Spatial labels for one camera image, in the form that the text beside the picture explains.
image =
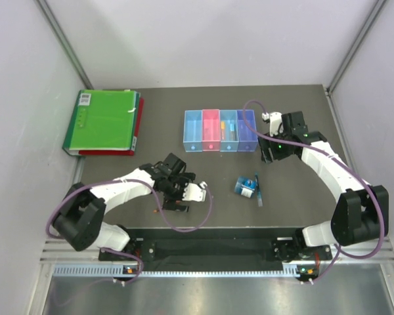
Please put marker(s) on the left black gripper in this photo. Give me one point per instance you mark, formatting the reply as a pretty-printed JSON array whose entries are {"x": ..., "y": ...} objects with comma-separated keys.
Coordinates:
[{"x": 169, "y": 202}]

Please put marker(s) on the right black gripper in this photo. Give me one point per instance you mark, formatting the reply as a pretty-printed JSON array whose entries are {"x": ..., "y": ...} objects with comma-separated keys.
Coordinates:
[{"x": 264, "y": 145}]

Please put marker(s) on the light blue clear highlighter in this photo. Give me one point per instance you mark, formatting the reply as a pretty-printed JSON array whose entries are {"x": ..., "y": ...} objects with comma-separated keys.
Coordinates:
[{"x": 232, "y": 132}]

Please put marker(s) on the medium blue drawer bin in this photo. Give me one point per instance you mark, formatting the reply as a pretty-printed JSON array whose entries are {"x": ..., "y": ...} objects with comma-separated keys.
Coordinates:
[{"x": 229, "y": 116}]

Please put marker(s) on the blue pen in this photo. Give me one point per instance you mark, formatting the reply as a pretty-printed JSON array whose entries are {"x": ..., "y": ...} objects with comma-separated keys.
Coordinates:
[{"x": 259, "y": 195}]

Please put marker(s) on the orange highlighter marker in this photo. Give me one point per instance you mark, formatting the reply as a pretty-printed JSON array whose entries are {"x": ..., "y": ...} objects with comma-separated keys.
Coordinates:
[{"x": 223, "y": 130}]

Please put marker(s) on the light blue drawer bin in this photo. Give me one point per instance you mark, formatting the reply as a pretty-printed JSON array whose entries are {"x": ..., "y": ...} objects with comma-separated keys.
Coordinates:
[{"x": 192, "y": 132}]

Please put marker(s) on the pink drawer bin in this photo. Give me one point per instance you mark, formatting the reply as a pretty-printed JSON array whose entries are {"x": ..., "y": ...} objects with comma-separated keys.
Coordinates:
[{"x": 211, "y": 130}]

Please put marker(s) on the green plastic folder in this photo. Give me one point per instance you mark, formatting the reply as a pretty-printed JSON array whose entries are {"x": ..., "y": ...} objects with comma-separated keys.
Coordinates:
[{"x": 102, "y": 120}]

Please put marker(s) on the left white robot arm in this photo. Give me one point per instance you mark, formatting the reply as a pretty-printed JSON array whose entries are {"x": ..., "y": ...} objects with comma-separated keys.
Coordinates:
[{"x": 79, "y": 217}]

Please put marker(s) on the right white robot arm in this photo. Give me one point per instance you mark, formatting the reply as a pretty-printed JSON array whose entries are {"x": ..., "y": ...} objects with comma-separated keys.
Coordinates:
[{"x": 362, "y": 210}]

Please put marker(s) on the blue ink bottle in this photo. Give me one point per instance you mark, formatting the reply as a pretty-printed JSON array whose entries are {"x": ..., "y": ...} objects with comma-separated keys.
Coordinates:
[{"x": 245, "y": 187}]

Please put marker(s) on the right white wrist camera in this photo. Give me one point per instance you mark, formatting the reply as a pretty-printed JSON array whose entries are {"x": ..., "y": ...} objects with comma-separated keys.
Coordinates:
[{"x": 274, "y": 119}]

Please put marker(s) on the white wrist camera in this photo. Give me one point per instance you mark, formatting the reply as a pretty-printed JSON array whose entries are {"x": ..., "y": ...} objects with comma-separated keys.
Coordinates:
[
  {"x": 274, "y": 119},
  {"x": 195, "y": 192}
]

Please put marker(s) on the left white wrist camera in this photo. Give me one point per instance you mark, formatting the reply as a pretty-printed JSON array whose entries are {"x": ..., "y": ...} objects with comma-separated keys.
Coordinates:
[{"x": 195, "y": 192}]

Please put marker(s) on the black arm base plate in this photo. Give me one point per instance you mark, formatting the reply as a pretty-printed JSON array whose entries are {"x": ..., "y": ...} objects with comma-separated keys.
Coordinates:
[{"x": 267, "y": 249}]

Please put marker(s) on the aluminium front rail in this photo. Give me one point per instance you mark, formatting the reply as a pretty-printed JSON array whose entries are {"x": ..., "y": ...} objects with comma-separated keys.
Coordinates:
[{"x": 59, "y": 251}]

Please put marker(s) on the left aluminium frame post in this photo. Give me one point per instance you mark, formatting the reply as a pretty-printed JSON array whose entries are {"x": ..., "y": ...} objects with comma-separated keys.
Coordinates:
[{"x": 64, "y": 42}]

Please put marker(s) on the aluminium frame post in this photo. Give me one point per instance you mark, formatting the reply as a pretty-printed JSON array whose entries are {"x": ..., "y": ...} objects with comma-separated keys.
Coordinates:
[
  {"x": 64, "y": 42},
  {"x": 359, "y": 39}
]

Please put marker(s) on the right aluminium frame post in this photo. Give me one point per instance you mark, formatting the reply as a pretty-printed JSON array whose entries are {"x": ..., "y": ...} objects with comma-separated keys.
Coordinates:
[{"x": 359, "y": 39}]

